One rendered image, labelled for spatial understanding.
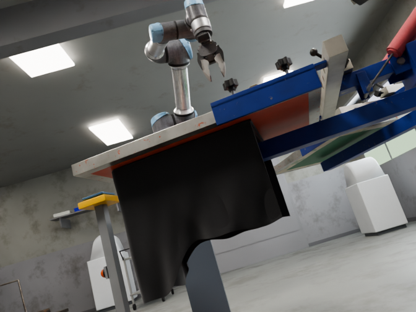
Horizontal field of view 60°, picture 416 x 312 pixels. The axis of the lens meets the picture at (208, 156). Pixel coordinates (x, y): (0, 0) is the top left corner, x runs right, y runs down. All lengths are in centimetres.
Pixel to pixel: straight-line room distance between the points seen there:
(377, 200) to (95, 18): 560
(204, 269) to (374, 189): 574
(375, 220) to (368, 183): 67
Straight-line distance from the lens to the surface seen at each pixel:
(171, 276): 114
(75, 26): 415
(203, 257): 190
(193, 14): 150
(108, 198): 156
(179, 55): 195
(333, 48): 101
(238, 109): 102
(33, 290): 1009
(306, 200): 932
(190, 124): 106
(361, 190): 727
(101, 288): 842
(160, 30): 156
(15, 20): 445
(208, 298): 192
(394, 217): 742
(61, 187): 997
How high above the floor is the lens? 62
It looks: 14 degrees up
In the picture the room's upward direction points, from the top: 17 degrees counter-clockwise
